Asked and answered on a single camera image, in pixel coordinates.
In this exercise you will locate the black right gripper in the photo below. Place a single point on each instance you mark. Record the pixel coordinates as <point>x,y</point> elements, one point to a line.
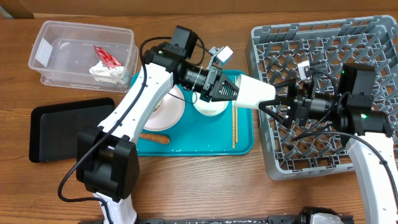
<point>298,98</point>

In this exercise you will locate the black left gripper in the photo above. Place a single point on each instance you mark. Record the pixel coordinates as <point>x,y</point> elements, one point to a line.
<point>222,79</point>

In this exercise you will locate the white bowl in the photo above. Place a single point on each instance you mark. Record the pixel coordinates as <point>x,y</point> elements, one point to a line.
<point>208,108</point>

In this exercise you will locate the white cup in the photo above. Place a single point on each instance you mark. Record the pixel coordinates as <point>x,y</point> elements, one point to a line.
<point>251,92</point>

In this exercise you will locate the pink plate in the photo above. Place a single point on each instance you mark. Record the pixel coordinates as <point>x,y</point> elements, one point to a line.
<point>168,111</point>

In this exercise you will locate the white tissue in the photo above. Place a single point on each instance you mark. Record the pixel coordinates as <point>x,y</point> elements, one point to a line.
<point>102,73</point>

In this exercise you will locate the red snack wrapper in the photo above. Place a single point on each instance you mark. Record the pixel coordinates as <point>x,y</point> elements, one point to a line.
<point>108,60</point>

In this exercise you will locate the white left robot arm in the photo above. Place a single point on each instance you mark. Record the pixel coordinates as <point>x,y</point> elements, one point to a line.
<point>107,161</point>

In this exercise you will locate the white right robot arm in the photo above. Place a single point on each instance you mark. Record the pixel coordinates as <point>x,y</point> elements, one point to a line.
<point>366,134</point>

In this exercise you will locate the grey dishwasher rack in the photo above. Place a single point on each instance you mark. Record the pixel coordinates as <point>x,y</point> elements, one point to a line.
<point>273,54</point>

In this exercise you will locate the clear plastic waste bin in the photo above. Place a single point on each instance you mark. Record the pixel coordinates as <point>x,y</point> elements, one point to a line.
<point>64,54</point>

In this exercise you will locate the right wooden chopstick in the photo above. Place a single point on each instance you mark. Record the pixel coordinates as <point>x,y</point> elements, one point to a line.
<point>236,124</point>

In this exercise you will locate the wooden chopstick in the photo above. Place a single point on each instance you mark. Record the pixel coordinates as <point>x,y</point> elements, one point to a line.
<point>236,124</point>
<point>233,128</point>

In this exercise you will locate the left wooden chopstick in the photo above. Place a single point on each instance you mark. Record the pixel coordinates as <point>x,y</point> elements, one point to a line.
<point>233,128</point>

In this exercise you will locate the teal serving tray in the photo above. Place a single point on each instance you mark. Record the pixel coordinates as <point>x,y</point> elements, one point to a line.
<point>198,135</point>

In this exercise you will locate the carrot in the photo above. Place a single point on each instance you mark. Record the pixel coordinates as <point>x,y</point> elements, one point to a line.
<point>158,138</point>

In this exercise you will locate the black tray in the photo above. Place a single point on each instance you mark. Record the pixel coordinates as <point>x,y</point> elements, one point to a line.
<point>54,128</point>

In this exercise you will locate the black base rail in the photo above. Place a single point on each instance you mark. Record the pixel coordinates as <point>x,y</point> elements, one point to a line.
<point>306,216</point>

